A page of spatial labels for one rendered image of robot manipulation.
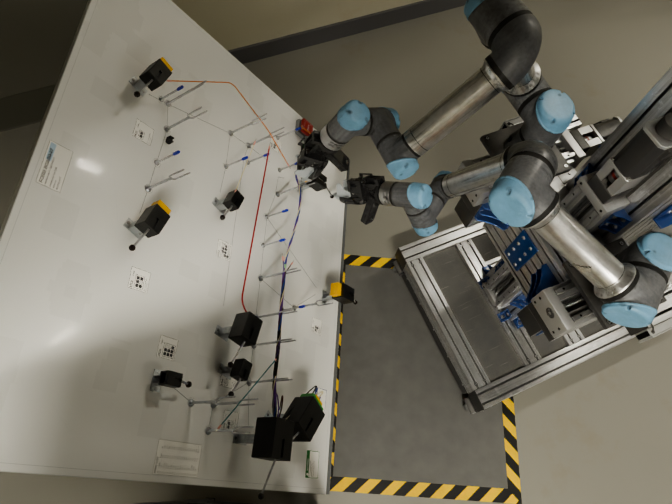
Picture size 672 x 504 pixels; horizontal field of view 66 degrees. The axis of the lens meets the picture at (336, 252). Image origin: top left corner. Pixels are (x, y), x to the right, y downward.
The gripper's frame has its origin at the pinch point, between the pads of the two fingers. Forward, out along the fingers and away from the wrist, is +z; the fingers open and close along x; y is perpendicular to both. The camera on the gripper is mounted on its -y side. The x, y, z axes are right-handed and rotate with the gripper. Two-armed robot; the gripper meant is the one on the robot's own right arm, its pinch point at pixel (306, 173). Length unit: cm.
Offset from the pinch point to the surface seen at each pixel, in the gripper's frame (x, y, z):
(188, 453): 83, 28, -5
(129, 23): -15, 58, -19
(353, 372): 43, -72, 91
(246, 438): 79, 13, -2
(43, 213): 40, 65, -22
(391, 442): 75, -88, 82
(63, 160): 28, 64, -22
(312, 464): 85, -13, 14
